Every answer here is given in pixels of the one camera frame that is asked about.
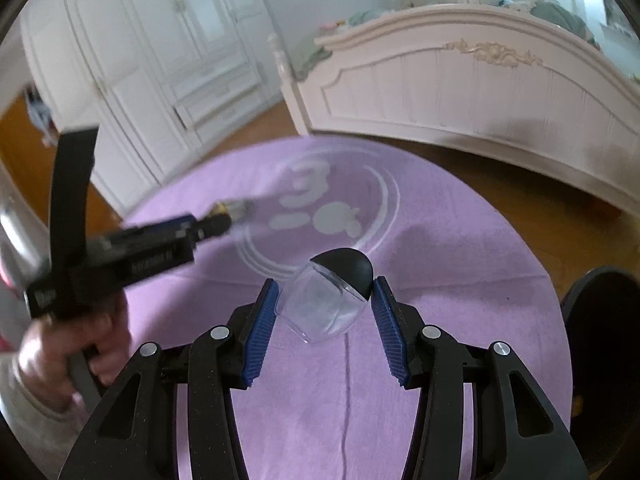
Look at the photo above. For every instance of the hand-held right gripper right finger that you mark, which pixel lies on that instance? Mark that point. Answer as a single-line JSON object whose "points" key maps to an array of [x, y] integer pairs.
{"points": [[392, 335]]}

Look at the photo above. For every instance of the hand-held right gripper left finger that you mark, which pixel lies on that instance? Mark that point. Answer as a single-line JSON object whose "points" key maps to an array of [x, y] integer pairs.
{"points": [[260, 335]]}

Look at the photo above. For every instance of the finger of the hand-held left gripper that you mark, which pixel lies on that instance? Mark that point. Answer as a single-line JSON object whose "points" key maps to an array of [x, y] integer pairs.
{"points": [[175, 230]]}

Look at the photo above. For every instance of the yellow grey wrapper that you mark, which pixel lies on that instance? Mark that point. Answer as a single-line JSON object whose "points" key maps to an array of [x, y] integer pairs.
{"points": [[235, 210]]}

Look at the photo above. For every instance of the clear cup with black lid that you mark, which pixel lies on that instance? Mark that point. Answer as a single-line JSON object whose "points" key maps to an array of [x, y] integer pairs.
{"points": [[325, 310]]}

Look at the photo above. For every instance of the black trash bin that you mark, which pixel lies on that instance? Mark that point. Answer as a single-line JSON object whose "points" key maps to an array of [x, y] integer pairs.
{"points": [[600, 320]]}

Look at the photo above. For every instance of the person's left forearm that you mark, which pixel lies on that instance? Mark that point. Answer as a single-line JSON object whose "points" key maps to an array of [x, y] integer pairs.
{"points": [[35, 425]]}

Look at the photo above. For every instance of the person's left hand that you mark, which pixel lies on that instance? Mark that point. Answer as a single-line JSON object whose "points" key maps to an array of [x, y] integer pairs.
{"points": [[45, 360]]}

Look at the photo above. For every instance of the white wardrobe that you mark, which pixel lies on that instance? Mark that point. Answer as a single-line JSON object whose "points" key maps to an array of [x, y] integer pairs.
{"points": [[140, 85]]}

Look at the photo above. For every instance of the wooden door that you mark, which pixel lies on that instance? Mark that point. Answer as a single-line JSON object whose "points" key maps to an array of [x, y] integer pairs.
{"points": [[17, 135]]}

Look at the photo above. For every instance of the blue face mask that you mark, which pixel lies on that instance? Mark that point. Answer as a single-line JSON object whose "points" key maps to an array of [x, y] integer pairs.
{"points": [[40, 115]]}

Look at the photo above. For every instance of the light green blanket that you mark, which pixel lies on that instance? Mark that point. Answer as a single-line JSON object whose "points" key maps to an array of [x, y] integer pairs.
{"points": [[312, 62]]}

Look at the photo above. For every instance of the cream carved bed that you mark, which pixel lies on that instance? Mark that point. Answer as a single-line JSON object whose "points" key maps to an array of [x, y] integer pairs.
{"points": [[450, 100]]}

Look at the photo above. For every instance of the blue plush toy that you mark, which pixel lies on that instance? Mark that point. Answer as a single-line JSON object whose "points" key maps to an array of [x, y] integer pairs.
{"points": [[512, 4]]}

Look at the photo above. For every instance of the white chair frame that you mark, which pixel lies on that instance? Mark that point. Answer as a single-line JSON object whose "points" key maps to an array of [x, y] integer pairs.
{"points": [[15, 220]]}

